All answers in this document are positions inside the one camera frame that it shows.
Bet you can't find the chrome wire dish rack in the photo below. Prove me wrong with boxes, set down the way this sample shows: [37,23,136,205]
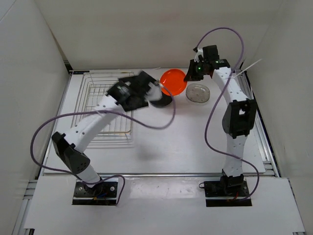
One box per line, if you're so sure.
[74,70,134,148]

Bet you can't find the blue brand label sticker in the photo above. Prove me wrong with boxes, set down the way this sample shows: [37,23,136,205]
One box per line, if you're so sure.
[72,70,89,75]

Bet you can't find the clear textured glass plate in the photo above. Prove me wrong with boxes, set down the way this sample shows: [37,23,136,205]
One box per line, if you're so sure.
[186,93,210,103]

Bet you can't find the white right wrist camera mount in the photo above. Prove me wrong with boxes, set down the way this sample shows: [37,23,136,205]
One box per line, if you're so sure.
[193,47,204,63]

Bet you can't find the orange plastic plate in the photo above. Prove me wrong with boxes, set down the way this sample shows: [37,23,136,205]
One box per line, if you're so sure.
[160,69,187,96]

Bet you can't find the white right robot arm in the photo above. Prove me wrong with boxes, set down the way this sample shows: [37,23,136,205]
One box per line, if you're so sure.
[184,45,257,196]

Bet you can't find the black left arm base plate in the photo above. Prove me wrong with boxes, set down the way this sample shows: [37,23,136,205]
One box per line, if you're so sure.
[72,178,118,206]

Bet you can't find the front aluminium rail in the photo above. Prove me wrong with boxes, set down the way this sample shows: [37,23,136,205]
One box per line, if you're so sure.
[99,173,222,177]

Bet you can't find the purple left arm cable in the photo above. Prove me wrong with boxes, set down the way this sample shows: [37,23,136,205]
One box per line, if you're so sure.
[30,83,178,206]

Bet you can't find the black plastic plate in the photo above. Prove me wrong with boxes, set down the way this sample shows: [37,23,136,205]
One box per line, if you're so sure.
[150,93,172,108]

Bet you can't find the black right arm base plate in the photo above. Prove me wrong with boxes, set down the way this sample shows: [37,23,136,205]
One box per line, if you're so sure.
[199,180,252,207]

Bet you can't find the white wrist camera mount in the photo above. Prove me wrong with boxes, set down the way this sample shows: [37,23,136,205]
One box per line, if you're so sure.
[145,81,163,102]
[193,47,204,63]

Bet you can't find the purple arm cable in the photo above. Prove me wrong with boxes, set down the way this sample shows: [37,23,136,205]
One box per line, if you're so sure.
[30,83,178,206]
[194,27,260,201]

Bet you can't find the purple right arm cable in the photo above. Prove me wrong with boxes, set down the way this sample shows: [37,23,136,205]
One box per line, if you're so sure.
[194,27,260,201]

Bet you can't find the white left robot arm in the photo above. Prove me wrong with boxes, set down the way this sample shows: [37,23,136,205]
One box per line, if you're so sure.
[52,71,162,196]

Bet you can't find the aluminium table edge rail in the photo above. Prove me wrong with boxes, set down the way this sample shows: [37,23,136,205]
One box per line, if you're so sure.
[254,114,280,178]

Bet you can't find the white cable tie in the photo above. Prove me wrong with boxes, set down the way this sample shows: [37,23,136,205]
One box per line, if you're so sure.
[232,58,263,78]

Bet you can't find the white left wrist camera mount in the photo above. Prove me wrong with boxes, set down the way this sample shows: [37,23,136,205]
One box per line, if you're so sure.
[145,81,163,102]

